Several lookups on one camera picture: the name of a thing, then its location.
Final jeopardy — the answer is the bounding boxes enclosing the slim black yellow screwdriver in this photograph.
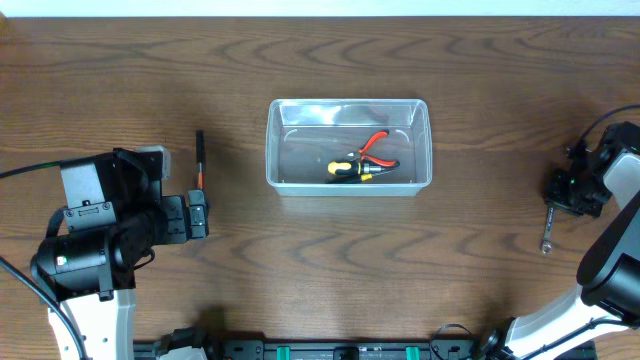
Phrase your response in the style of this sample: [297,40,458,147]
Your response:
[328,169,393,184]

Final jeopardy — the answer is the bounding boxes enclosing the clear plastic container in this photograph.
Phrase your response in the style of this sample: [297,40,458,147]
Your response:
[265,99,433,196]

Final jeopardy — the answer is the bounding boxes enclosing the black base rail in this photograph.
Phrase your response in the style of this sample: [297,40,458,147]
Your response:
[133,328,513,360]

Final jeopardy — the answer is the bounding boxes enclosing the black cable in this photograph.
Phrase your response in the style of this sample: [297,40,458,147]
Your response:
[569,103,640,156]
[0,159,91,360]

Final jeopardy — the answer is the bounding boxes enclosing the left black cable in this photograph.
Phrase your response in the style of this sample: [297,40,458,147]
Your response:
[0,159,91,360]

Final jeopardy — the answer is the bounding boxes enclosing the right black cable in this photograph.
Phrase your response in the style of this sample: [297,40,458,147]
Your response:
[569,103,640,156]

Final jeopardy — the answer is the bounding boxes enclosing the red handled pliers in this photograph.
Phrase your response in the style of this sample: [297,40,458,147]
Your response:
[356,129,400,168]

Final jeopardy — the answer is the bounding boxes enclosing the stubby yellow black screwdriver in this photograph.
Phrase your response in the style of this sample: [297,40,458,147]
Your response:
[327,160,384,176]

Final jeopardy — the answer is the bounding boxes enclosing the silver wrench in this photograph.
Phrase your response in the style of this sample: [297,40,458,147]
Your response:
[540,207,555,254]

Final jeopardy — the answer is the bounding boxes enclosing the small claw hammer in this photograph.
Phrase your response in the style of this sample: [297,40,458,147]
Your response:
[196,130,206,190]

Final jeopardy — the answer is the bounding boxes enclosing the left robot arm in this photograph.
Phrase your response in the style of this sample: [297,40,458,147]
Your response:
[30,145,209,359]

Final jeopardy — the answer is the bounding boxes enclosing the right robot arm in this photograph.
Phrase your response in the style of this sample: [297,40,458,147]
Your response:
[490,122,639,359]

